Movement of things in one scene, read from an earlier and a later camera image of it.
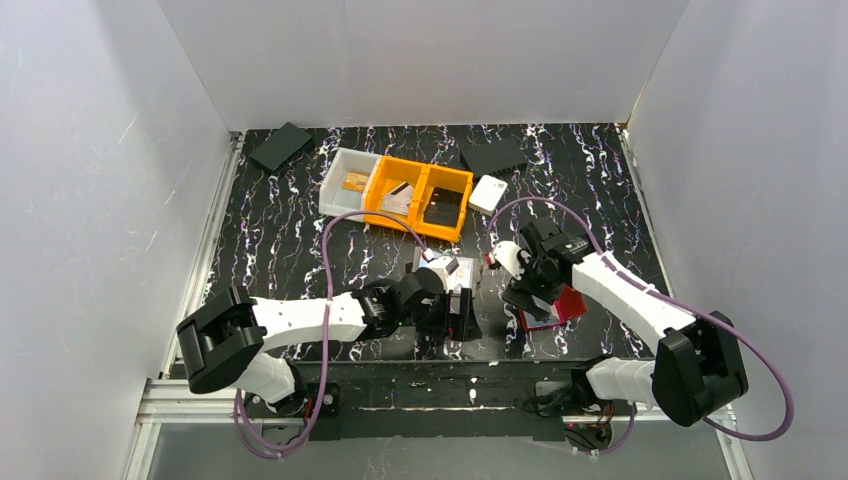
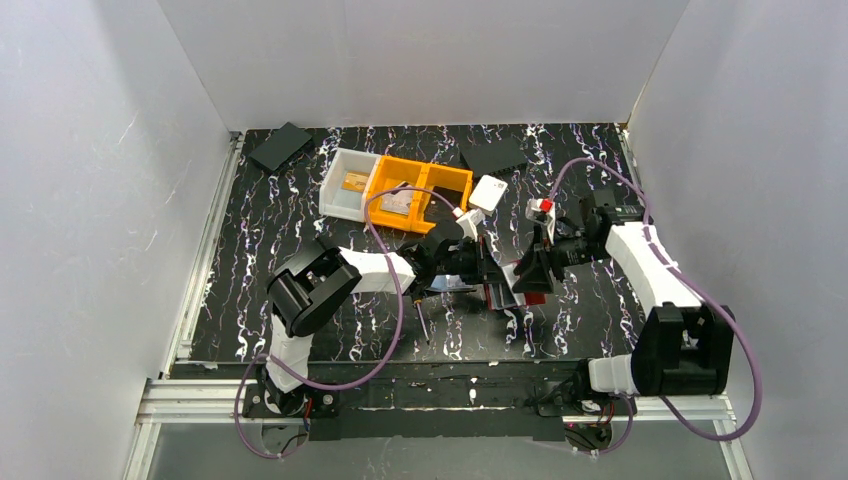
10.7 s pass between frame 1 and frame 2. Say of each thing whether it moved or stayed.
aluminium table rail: stayed
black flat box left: stayed
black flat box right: stayed
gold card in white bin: stayed
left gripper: moved
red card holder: moved
